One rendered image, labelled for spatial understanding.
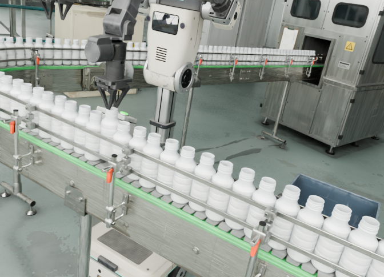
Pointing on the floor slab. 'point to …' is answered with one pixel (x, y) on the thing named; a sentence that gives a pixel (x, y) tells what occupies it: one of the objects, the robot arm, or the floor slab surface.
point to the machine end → (334, 66)
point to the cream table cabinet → (83, 33)
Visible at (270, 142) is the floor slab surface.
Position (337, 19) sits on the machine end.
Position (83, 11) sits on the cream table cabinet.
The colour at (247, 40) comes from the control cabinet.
